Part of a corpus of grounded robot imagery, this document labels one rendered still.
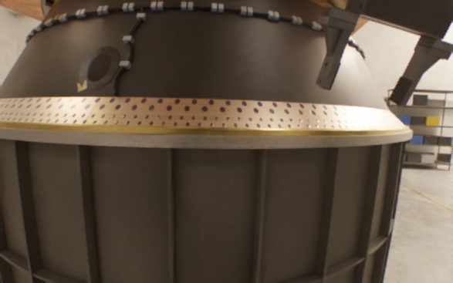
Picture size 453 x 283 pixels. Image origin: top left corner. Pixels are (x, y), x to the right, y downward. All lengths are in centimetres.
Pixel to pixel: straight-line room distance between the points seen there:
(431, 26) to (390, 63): 673
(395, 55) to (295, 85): 665
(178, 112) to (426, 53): 43
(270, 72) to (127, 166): 40
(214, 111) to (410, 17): 35
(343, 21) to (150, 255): 57
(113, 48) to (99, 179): 33
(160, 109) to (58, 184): 31
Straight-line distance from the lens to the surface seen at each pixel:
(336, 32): 35
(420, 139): 690
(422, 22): 40
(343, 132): 60
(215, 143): 44
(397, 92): 44
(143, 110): 51
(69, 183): 63
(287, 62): 66
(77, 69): 70
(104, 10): 78
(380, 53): 707
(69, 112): 60
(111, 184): 56
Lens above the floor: 121
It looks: 7 degrees down
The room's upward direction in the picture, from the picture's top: 2 degrees clockwise
